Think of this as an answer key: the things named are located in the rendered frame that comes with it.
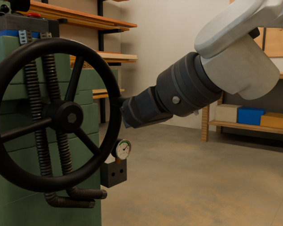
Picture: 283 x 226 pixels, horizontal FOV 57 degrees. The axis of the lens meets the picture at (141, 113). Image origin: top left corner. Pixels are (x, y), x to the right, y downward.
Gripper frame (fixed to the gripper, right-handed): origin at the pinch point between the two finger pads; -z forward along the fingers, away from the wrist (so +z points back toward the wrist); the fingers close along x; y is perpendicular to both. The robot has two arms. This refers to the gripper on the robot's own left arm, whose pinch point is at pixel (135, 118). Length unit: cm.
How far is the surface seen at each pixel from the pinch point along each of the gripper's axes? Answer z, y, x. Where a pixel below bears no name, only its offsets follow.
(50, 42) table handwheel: 1.6, 15.6, -14.1
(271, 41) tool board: -39, 75, 316
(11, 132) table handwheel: -6.3, 3.3, -21.4
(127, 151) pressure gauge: -24.0, -3.4, 16.4
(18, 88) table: -10.6, 13.2, -16.2
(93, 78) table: -18.3, 18.9, 9.0
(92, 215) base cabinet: -39.3, -17.5, 7.0
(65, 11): -172, 187, 136
